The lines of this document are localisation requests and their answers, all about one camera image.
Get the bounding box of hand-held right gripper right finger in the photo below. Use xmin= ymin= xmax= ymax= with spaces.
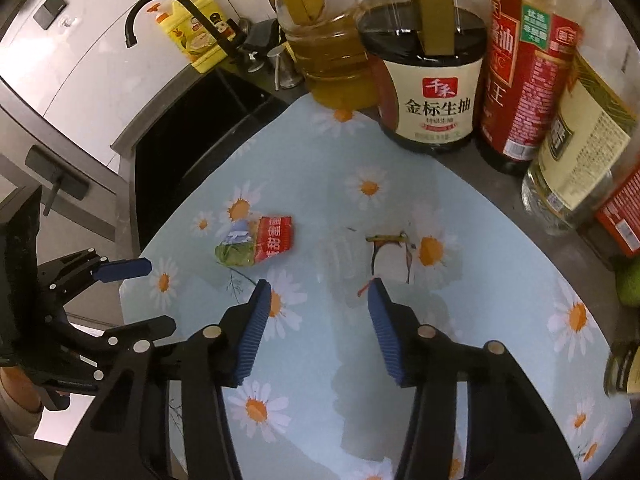
xmin=366 ymin=277 xmax=583 ymax=480

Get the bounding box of large clear cooking oil bottle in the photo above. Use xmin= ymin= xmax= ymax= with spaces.
xmin=262 ymin=0 xmax=383 ymax=111

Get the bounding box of daisy print blue tablecloth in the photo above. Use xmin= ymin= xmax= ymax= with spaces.
xmin=120 ymin=95 xmax=631 ymax=480

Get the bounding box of dark soy sauce jug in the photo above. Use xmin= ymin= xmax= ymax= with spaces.
xmin=356 ymin=0 xmax=488 ymax=153

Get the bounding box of yellow detergent bottle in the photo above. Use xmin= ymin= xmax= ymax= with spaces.
xmin=155 ymin=0 xmax=236 ymax=73

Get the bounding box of person's left forearm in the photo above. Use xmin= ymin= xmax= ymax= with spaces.
xmin=0 ymin=365 xmax=47 ymax=436

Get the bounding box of dark bottle red label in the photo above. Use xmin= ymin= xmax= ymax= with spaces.
xmin=595 ymin=165 xmax=640 ymax=258

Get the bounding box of clear plastic wrapper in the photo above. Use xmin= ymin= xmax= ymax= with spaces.
xmin=320 ymin=227 xmax=418 ymax=301

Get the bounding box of black sink accessory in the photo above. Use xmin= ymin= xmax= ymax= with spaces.
xmin=242 ymin=19 xmax=281 ymax=61

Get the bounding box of green label bottle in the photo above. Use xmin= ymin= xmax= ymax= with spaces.
xmin=612 ymin=255 xmax=640 ymax=306

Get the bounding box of black wall socket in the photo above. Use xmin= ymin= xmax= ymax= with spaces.
xmin=34 ymin=0 xmax=67 ymax=30

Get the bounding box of red green snack wrapper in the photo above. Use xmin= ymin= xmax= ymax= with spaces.
xmin=214 ymin=215 xmax=295 ymax=268

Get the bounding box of tall red label sauce bottle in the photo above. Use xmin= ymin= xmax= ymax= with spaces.
xmin=472 ymin=0 xmax=586 ymax=176

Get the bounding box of black sink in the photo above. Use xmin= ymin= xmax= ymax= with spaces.
xmin=129 ymin=62 xmax=301 ymax=261

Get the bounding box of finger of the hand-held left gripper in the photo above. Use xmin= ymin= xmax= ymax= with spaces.
xmin=40 ymin=249 xmax=152 ymax=307
xmin=66 ymin=315 xmax=177 ymax=379

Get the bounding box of clear bottle yellow label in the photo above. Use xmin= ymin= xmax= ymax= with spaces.
xmin=602 ymin=341 xmax=640 ymax=398

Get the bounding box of clear bottle olive label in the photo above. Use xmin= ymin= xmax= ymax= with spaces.
xmin=521 ymin=50 xmax=640 ymax=236

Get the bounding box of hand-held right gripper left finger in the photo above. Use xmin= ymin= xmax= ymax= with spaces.
xmin=54 ymin=280 xmax=273 ymax=480

